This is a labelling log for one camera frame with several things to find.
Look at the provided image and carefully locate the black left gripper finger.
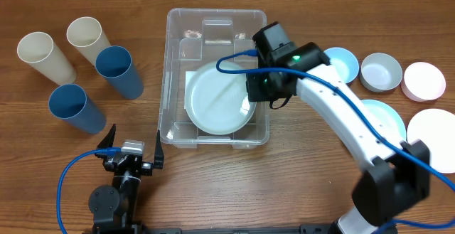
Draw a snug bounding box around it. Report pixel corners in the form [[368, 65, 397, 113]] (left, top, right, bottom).
[[154, 129, 164, 169], [97, 124, 116, 149]]

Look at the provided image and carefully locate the light blue small bowl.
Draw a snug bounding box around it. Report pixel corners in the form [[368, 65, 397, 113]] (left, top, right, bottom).
[[324, 47, 360, 84]]

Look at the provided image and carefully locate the pale grey-green plate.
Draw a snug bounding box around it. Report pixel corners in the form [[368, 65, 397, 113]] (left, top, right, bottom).
[[185, 61, 256, 136]]

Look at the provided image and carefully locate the dark blue cup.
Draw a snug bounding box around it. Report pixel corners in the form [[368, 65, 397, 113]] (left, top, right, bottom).
[[48, 84, 107, 134], [95, 46, 144, 100]]

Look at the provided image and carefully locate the grey small bowl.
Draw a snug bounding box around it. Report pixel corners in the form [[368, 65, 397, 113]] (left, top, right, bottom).
[[360, 53, 403, 92]]

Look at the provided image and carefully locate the light blue plate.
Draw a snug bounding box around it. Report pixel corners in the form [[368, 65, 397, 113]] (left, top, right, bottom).
[[362, 100, 407, 140]]

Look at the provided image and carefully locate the pink small bowl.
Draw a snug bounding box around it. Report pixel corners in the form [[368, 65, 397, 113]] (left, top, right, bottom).
[[401, 62, 446, 102]]

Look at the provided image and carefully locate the white plate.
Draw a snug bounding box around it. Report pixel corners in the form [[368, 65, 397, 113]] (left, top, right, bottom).
[[407, 109, 454, 174]]

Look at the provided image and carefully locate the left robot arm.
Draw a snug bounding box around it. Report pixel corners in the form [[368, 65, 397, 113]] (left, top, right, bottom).
[[88, 125, 165, 234]]

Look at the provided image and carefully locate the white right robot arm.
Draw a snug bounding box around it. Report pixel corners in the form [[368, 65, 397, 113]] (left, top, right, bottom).
[[247, 22, 430, 233]]

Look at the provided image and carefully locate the dark blue cup front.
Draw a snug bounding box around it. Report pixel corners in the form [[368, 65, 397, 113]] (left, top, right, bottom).
[[48, 84, 107, 134]]

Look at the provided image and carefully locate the clear plastic storage bin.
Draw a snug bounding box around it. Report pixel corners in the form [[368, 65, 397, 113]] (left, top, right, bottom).
[[159, 8, 269, 149]]

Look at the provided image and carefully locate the cream tall cup rear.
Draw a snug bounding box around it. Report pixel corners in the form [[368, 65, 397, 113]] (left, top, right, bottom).
[[66, 16, 111, 65]]

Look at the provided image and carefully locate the cream tall cup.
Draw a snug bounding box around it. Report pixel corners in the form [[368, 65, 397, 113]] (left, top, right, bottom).
[[66, 16, 111, 65], [16, 31, 77, 85]]

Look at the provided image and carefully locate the cream tall cup left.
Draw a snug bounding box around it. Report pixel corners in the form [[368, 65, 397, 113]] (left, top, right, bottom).
[[16, 31, 77, 85]]

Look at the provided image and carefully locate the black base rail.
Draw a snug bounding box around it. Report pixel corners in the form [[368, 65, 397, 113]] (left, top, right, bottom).
[[142, 223, 331, 234]]

